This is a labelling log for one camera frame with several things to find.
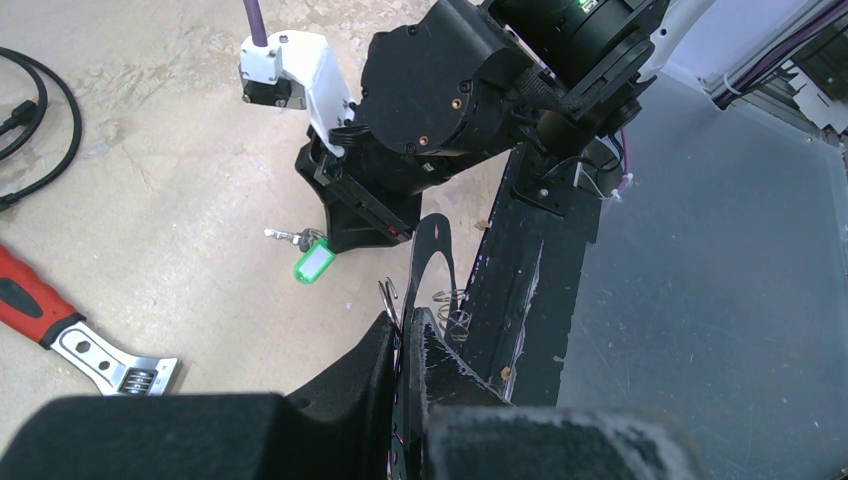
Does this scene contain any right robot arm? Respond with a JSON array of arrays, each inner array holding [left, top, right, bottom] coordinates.
[[296, 1, 709, 253]]

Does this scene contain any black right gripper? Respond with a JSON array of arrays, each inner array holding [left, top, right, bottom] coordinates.
[[295, 1, 550, 253]]

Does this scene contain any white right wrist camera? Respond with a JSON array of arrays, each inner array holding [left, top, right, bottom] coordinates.
[[239, 30, 354, 157]]

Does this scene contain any small coiled black cable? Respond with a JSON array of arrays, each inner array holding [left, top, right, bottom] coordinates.
[[0, 46, 83, 213]]

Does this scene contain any red handled adjustable wrench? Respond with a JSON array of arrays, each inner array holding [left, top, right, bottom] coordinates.
[[1, 248, 181, 397]]

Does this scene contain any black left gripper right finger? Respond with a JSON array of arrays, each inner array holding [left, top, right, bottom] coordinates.
[[404, 308, 703, 479]]

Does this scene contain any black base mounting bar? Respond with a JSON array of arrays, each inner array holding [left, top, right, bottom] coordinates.
[[455, 145, 601, 406]]

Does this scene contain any aluminium frame rail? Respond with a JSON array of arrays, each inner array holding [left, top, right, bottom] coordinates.
[[700, 1, 847, 147]]

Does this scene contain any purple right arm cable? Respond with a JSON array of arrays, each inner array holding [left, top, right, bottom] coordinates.
[[241, 0, 270, 48]]

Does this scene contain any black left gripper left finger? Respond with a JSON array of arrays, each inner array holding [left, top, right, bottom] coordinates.
[[1, 314, 395, 479]]

